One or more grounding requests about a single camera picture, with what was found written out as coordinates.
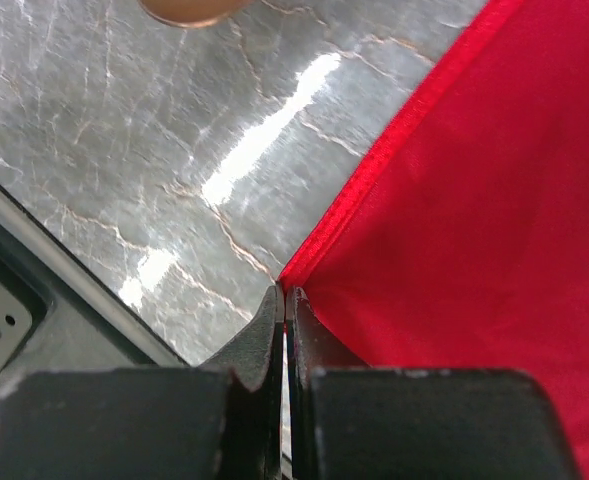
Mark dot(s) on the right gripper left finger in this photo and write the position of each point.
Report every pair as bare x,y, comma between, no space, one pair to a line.
250,446

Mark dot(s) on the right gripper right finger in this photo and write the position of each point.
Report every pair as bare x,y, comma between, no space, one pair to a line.
310,345

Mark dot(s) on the red cloth napkin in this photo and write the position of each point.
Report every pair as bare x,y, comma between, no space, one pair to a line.
462,238

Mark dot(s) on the wooden spoon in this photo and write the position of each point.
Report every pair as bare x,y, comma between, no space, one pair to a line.
191,13

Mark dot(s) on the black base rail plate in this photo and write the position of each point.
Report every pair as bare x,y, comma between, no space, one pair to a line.
55,314

